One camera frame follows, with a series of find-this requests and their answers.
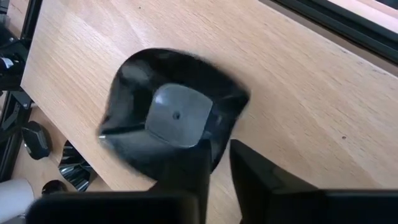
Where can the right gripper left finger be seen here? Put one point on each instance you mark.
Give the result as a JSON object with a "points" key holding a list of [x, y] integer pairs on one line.
{"points": [[186, 199]]}

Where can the wooden shelf with black frame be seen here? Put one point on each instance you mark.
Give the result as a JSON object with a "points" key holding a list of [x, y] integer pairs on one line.
{"points": [[311, 93]]}

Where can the black fluted square bowl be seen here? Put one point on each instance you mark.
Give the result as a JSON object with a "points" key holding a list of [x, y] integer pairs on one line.
{"points": [[74, 170]]}

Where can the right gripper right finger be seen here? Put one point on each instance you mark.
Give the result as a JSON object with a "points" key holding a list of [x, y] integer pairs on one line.
{"points": [[264, 196]]}

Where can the green plant in white pot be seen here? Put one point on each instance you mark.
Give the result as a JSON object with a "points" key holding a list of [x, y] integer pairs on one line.
{"points": [[14, 199]]}

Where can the black wavy square deep bowl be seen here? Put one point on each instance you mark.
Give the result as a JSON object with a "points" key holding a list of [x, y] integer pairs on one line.
{"points": [[177, 115]]}

